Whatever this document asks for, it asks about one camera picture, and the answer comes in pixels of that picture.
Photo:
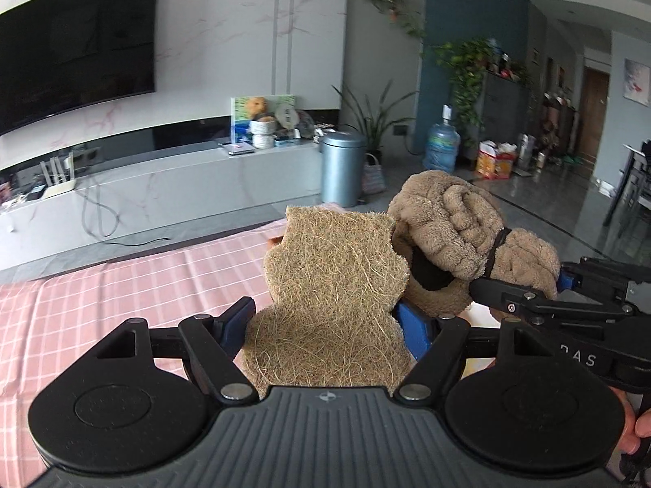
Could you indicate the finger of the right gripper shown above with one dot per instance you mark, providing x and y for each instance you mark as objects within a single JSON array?
[
  {"x": 603, "y": 278},
  {"x": 537, "y": 309}
]

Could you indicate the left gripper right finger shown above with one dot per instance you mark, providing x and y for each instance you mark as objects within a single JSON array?
[{"x": 438, "y": 346}]

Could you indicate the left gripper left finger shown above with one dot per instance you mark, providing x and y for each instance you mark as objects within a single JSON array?
[{"x": 212, "y": 344}]

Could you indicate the brown plush towel toy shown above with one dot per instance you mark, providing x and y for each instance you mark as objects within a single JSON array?
[{"x": 452, "y": 233}]

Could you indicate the brown loofah sponge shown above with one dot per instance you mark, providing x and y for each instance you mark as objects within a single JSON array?
[{"x": 334, "y": 281}]

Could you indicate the person's right hand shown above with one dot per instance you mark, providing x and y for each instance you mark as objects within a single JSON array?
[{"x": 637, "y": 426}]

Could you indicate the orange cardboard box on floor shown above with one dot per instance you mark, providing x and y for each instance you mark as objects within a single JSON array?
[{"x": 495, "y": 160}]

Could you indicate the pink checkered tablecloth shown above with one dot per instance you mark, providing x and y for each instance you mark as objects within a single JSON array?
[{"x": 48, "y": 324}]

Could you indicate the blue water jug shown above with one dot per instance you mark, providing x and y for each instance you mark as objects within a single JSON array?
[{"x": 442, "y": 144}]

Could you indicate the white marble tv cabinet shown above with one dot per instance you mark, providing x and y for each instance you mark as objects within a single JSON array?
[{"x": 157, "y": 193}]

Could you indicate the dark shelf cabinet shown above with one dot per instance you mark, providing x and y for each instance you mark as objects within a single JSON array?
[{"x": 502, "y": 110}]

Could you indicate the blue-grey metal trash bin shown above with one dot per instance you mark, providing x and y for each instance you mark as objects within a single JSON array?
[{"x": 343, "y": 158}]

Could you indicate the white wifi router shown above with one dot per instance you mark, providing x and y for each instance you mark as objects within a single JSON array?
[{"x": 59, "y": 175}]

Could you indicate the floor potted green plant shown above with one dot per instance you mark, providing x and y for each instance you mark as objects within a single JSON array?
[{"x": 373, "y": 121}]

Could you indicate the brown teddy bear on cabinet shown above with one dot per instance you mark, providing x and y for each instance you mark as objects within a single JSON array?
[{"x": 256, "y": 107}]

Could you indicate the trailing pothos plant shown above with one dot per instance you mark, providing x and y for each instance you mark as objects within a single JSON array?
[{"x": 467, "y": 63}]

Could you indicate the black wall television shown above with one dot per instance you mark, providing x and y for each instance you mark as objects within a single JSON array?
[{"x": 61, "y": 55}]

